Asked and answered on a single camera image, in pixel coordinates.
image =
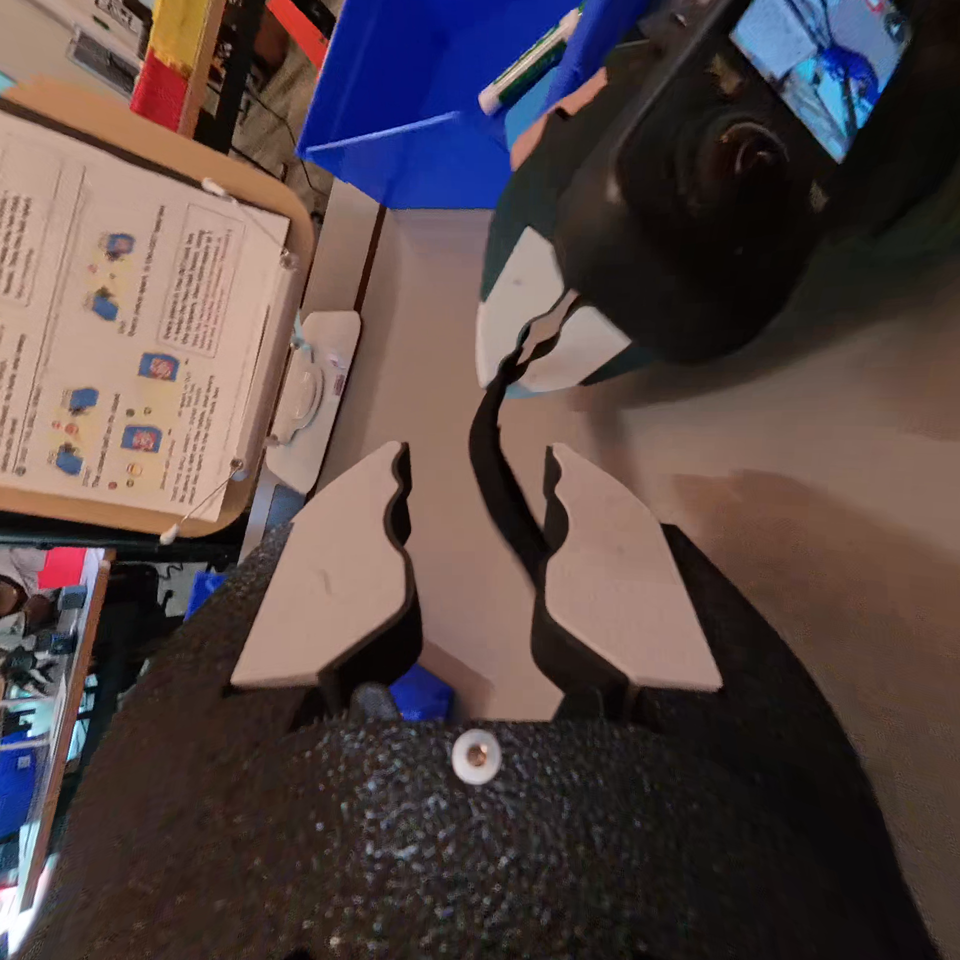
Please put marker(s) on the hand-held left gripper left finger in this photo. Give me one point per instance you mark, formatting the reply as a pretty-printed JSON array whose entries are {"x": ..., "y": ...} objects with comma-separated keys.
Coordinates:
[{"x": 330, "y": 592}]

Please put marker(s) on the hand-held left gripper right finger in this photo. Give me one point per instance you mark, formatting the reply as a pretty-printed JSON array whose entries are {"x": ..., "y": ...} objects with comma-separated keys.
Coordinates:
[{"x": 622, "y": 592}]

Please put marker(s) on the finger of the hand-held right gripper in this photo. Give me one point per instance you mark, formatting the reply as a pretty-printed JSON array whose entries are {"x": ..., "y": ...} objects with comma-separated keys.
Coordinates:
[
  {"x": 517, "y": 292},
  {"x": 585, "y": 349}
]

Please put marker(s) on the green dry-erase marker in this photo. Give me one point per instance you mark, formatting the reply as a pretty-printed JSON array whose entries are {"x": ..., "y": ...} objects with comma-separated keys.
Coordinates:
[{"x": 529, "y": 64}]

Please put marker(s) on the person's right hand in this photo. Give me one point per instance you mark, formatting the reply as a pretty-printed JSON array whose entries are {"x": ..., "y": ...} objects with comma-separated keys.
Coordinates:
[{"x": 559, "y": 112}]

